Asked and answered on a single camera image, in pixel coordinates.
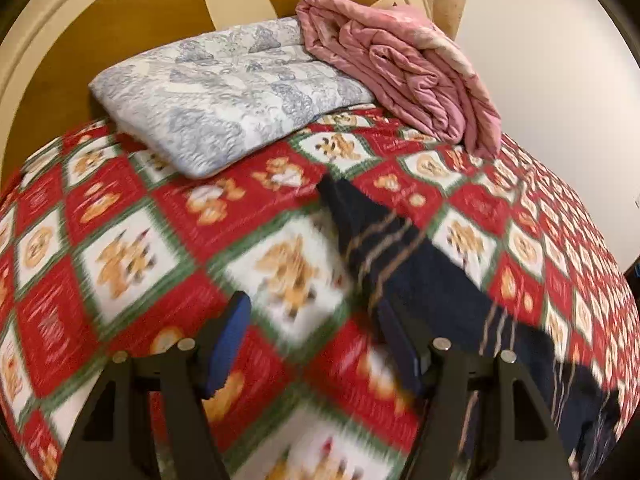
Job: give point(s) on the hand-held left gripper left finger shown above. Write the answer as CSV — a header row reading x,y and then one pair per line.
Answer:
x,y
231,337

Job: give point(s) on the cream wooden headboard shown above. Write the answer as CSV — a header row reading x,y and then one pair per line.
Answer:
x,y
100,25

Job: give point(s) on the pink folded quilt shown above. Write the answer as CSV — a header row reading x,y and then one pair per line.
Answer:
x,y
400,60

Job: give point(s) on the red printed bed blanket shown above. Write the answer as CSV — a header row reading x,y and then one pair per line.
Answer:
x,y
150,200

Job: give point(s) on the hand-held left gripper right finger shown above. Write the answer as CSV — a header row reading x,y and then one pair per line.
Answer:
x,y
400,345

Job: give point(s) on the navy striped knit sweater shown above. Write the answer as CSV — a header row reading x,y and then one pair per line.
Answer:
x,y
440,280

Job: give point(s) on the grey floral pillow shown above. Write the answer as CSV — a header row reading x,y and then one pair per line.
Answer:
x,y
225,90

